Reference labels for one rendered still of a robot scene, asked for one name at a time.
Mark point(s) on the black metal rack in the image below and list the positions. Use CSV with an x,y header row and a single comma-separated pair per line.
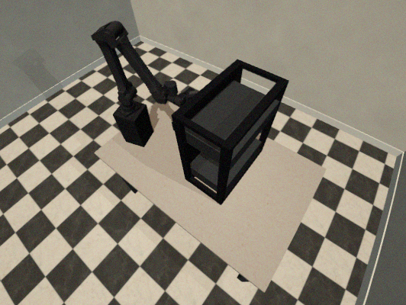
x,y
227,112

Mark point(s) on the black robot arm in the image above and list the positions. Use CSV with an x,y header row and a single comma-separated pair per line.
x,y
126,91

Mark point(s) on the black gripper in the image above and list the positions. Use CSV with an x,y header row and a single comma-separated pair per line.
x,y
182,101

